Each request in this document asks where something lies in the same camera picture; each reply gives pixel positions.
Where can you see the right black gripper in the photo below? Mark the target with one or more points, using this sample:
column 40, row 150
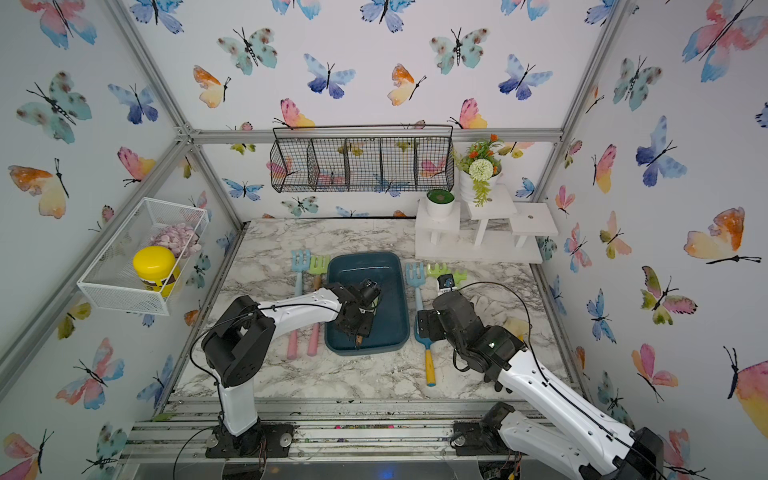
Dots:
column 432, row 316

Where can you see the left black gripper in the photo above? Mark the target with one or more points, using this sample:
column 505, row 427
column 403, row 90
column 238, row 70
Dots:
column 365, row 331

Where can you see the teal plastic storage box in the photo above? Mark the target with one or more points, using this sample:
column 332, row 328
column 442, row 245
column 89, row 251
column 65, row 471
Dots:
column 391, row 324

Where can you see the teal rake yellow handle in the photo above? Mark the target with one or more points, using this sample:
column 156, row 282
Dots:
column 431, row 380

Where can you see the light blue hand rake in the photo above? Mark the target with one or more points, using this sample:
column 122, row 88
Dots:
column 416, row 278

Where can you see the purple rake pink handle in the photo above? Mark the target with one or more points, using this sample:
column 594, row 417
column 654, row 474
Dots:
column 314, row 341

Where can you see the light blue fork rake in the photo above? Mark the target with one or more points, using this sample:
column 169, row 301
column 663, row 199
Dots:
column 300, row 263

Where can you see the green rake wooden handle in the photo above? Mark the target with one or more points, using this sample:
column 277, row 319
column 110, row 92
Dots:
column 459, row 276
column 436, row 270

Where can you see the purple fork pink handle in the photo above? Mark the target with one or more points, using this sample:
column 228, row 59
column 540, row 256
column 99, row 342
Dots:
column 292, row 349

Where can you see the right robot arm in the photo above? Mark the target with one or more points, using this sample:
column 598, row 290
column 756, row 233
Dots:
column 581, row 442

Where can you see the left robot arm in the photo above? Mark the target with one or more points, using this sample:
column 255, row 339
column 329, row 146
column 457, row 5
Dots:
column 236, row 347

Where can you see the white knit glove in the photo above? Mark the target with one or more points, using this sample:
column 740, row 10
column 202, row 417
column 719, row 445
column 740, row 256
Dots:
column 519, row 328

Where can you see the white tiered plant stand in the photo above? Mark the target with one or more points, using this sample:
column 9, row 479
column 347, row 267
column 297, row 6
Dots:
column 502, row 231

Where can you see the small white pot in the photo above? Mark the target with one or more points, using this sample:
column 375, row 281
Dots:
column 440, row 204

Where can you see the white pot with flowers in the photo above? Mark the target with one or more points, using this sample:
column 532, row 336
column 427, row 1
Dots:
column 479, row 167

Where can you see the pink flower bunch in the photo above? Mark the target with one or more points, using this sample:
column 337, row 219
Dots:
column 180, row 239

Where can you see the yellow lidded jar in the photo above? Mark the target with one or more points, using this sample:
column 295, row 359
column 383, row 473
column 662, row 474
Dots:
column 157, row 268

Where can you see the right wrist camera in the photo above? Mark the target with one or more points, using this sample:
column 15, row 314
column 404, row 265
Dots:
column 445, row 283

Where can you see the black wire wall basket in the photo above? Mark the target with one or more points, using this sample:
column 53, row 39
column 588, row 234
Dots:
column 390, row 159

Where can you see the white mesh wall basket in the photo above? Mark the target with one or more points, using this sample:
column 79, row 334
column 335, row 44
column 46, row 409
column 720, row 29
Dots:
column 110, row 282

